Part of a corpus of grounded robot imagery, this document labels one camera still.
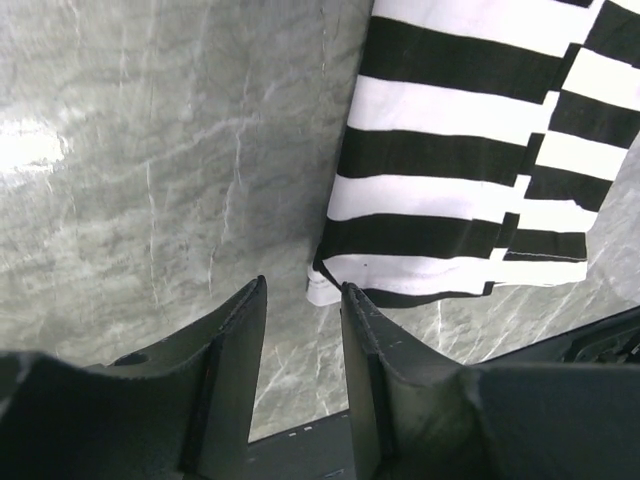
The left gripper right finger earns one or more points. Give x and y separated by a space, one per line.
450 415

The black white striped tank top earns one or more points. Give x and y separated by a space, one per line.
482 140

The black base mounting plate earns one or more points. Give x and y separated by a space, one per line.
550 360

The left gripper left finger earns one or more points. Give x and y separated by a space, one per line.
180 408

